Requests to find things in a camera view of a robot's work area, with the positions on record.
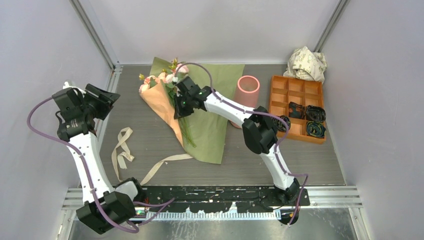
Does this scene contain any pink flower stem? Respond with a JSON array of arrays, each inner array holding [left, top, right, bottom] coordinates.
[[138, 72, 173, 94], [161, 57, 198, 149]]

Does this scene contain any beige ribbon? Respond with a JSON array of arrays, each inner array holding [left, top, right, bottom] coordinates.
[[111, 127, 193, 186]]

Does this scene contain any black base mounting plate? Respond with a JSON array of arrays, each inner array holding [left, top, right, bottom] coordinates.
[[134, 185, 310, 214]]

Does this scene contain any teal patterned hair tie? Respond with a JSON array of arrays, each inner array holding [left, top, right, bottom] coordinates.
[[306, 121, 327, 139]]

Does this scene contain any crumpled white patterned cloth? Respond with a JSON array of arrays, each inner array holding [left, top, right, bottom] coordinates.
[[283, 46, 328, 83]]

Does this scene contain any peach paper bouquet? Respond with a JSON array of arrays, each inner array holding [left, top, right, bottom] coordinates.
[[138, 56, 246, 165]]

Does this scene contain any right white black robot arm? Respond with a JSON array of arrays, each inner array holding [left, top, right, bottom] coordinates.
[[174, 76, 301, 206]]

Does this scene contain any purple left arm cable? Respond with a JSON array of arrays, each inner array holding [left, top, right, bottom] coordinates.
[[26, 96, 176, 234]]

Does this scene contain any orange compartment tray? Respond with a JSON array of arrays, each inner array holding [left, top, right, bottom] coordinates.
[[268, 75, 327, 144]]

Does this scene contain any aluminium front rail frame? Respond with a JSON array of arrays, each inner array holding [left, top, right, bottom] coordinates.
[[61, 186, 364, 222]]

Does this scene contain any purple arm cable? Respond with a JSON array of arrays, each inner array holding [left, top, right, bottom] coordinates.
[[173, 62, 310, 228], [26, 96, 176, 234]]

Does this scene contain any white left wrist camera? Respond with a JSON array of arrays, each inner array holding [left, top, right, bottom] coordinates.
[[62, 80, 86, 95]]

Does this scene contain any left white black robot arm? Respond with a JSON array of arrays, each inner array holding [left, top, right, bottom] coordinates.
[[52, 81, 146, 235]]

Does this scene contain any pink cylindrical vase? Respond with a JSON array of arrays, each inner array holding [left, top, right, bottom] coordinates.
[[232, 75, 260, 108]]

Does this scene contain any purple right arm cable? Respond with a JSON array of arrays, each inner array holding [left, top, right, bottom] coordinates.
[[173, 62, 310, 228]]

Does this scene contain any dark patterned hair tie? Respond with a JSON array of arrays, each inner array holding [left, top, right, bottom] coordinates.
[[288, 101, 327, 123]]

